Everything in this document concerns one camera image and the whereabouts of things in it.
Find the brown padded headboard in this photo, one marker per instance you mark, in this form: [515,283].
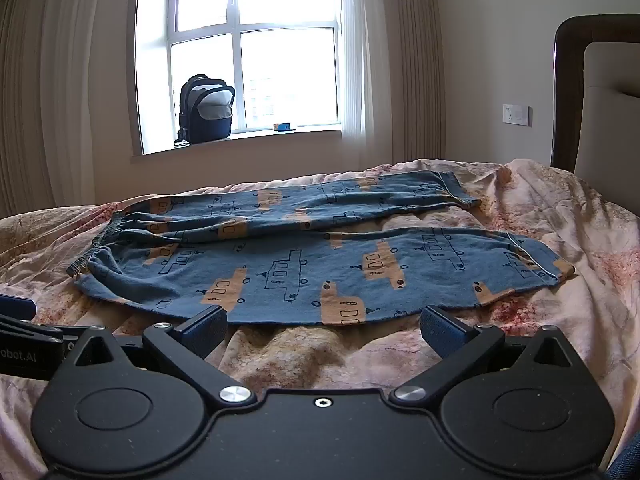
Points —
[607,130]

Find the blue printed pants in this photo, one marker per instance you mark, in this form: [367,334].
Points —
[300,270]

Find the white framed window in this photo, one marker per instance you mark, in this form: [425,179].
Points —
[285,60]

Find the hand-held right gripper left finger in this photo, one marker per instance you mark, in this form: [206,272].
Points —
[206,326]

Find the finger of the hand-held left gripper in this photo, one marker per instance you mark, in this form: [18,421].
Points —
[30,331]
[15,307]

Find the dark blue backpack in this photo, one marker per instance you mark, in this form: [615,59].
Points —
[207,115]

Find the pink floral blanket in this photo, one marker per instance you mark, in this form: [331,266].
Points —
[575,220]

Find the wide beige curtain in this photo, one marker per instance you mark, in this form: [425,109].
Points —
[65,85]

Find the narrow beige curtain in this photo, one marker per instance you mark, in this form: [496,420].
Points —
[417,60]

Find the small blue box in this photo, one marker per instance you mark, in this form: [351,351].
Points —
[284,127]

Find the white wall socket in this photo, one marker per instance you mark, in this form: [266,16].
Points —
[517,114]

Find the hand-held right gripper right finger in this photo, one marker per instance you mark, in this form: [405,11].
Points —
[440,330]

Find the sheer white curtain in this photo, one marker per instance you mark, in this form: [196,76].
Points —
[364,55]

